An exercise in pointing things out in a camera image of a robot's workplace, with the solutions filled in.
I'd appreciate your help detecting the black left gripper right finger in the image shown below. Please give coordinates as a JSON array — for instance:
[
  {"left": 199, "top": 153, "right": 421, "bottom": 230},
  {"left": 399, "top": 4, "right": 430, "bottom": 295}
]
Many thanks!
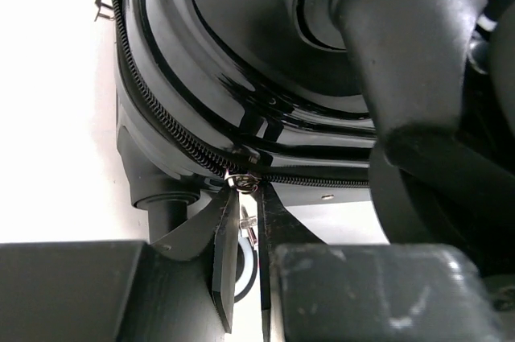
[{"left": 257, "top": 184, "right": 507, "bottom": 341}]

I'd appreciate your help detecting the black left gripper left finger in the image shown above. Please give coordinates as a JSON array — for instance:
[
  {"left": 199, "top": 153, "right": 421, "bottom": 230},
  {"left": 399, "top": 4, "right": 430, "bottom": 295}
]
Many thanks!
[{"left": 1, "top": 187, "right": 239, "bottom": 341}]

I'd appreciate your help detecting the black white space suitcase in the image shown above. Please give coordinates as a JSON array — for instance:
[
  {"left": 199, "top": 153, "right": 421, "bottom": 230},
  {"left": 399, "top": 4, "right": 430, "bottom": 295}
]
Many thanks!
[{"left": 93, "top": 0, "right": 515, "bottom": 303}]

